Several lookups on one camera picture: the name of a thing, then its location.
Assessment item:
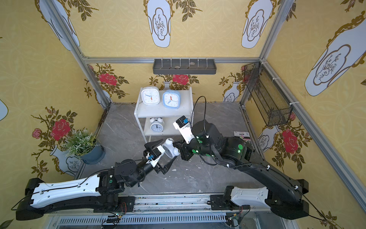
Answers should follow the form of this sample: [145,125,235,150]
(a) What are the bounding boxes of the blue square alarm clock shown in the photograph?
[163,90,181,109]

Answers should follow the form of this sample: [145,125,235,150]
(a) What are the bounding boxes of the white square alarm clock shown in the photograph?
[141,86,160,106]

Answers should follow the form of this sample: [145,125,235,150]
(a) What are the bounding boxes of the left circuit board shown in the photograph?
[102,213,124,226]

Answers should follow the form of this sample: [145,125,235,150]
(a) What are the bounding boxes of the white two-tier shelf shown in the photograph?
[134,87,193,143]

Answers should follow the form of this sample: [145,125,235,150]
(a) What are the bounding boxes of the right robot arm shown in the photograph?
[173,116,309,219]

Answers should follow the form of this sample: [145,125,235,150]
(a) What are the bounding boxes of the circuit board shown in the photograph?
[225,213,243,229]
[102,213,124,226]

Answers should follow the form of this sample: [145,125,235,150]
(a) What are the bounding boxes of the right circuit board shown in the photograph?
[225,213,243,229]

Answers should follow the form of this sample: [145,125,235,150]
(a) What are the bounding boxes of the black wire mesh basket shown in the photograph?
[242,62,293,127]

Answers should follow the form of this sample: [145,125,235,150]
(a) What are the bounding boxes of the potted green plant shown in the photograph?
[61,129,105,165]

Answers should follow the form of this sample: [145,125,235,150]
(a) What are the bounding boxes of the white twin-bell clock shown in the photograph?
[162,138,180,159]
[149,117,165,133]

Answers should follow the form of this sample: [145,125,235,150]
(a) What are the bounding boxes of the grey wall tray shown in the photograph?
[152,58,217,75]

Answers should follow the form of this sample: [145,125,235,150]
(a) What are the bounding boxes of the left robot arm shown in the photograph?
[13,138,180,221]

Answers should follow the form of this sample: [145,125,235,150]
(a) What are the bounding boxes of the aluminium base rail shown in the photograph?
[48,193,298,229]

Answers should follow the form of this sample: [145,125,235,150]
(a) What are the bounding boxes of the flower seed packet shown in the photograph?
[234,131,251,141]

